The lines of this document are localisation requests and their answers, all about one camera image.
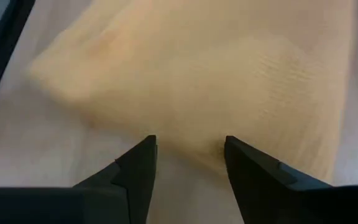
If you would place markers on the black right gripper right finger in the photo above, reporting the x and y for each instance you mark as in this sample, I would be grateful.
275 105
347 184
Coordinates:
306 205

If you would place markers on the pale orange waffle towel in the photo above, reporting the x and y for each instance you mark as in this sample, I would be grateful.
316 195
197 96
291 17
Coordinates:
197 77

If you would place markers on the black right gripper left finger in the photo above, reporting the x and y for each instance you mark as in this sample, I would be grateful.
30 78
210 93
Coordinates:
57 205

